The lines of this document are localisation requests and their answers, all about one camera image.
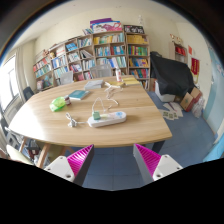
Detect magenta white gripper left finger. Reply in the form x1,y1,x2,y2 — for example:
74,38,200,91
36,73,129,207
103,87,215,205
45,145,94,186

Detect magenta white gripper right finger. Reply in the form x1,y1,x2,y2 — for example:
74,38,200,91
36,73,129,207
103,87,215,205
133,144,182,185

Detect green charger plug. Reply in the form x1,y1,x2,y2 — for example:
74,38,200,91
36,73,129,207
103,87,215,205
92,111,101,120

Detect papers on floor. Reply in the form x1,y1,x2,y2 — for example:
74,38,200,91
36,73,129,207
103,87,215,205
160,102,183,120

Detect white power strip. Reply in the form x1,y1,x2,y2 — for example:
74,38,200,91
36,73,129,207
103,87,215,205
88,111,126,128

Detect green plastic bag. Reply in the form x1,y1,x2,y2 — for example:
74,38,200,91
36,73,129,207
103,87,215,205
49,97,65,112

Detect wooden table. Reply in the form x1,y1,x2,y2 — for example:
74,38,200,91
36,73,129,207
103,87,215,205
9,81,172,159

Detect small dark jar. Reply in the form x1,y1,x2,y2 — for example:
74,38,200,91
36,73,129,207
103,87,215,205
64,95,71,105

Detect white storage box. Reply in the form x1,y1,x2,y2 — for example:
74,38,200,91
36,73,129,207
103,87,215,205
154,80,177,103

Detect cardboard box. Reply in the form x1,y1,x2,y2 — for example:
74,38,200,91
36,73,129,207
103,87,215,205
180,87,202,112

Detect teal book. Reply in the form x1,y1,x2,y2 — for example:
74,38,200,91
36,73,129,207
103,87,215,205
69,90,89,100

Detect grey book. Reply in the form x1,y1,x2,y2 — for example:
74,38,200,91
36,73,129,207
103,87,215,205
84,80,104,90

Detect yellow books stack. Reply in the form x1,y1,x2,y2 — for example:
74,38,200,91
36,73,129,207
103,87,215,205
109,77,140,87

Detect dark office chair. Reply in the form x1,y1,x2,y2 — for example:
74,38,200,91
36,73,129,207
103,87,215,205
23,87,34,100

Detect white chair left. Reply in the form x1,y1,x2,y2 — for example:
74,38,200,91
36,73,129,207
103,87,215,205
60,71,73,85

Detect black cloth covered object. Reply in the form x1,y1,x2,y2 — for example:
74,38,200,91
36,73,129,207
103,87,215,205
150,52,195,96

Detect white bottle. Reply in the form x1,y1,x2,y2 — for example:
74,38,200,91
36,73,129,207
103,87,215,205
115,68,121,82

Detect grey mesh chair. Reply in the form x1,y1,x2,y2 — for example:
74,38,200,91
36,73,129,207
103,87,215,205
90,64,112,78

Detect wooden bookshelf with books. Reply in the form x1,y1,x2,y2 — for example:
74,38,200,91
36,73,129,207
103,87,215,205
33,31,150,90

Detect colourful boxes on shelf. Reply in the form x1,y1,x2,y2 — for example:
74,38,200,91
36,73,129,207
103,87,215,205
90,18,122,33

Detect white plug with cord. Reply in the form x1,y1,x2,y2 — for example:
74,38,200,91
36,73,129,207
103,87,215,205
66,112,87,127

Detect white charger cable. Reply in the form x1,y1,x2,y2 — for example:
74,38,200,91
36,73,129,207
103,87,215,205
91,81,121,115

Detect red wall hanging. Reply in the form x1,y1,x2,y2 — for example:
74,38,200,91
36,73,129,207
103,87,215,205
191,58,200,75

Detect small wall shelf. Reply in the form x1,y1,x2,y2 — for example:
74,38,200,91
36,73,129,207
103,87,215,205
169,34,188,64

